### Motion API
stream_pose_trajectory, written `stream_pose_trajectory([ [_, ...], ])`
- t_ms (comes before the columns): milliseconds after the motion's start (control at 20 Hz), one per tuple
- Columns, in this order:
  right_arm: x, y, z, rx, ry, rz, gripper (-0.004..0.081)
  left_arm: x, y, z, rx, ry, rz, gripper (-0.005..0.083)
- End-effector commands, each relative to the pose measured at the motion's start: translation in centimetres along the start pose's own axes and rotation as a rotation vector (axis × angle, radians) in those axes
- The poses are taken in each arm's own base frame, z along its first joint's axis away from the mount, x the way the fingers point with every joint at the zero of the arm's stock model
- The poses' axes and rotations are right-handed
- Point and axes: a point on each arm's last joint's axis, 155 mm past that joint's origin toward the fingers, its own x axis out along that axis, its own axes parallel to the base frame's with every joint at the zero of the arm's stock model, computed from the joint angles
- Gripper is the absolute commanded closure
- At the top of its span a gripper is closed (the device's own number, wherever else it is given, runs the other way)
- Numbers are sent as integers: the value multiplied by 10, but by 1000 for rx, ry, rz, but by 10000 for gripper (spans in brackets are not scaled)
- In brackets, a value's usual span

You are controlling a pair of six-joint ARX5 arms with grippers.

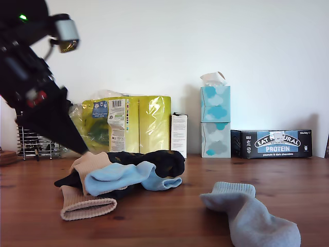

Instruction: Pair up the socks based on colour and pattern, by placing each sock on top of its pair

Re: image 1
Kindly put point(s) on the black Eat Natural bar box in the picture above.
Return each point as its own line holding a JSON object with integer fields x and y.
{"x": 272, "y": 146}

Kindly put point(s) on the yellow paper towel pack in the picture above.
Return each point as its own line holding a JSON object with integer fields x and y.
{"x": 154, "y": 123}

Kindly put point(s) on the blue cloud tissue box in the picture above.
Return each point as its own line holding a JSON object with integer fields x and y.
{"x": 215, "y": 104}

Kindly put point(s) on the grey cloud tissue box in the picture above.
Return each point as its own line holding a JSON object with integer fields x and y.
{"x": 215, "y": 140}

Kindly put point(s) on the light blue sock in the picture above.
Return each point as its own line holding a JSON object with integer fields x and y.
{"x": 257, "y": 218}
{"x": 108, "y": 180}

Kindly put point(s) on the grey arm camera box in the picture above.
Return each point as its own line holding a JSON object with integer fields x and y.
{"x": 67, "y": 32}

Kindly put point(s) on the white tissue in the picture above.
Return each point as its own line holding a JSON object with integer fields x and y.
{"x": 210, "y": 78}

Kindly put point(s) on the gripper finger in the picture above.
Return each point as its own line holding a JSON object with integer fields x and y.
{"x": 43, "y": 121}
{"x": 65, "y": 113}

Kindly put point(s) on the white carton black top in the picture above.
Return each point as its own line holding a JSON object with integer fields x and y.
{"x": 179, "y": 136}

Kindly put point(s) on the beige ribbed sock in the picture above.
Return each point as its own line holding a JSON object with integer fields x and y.
{"x": 92, "y": 162}
{"x": 82, "y": 205}

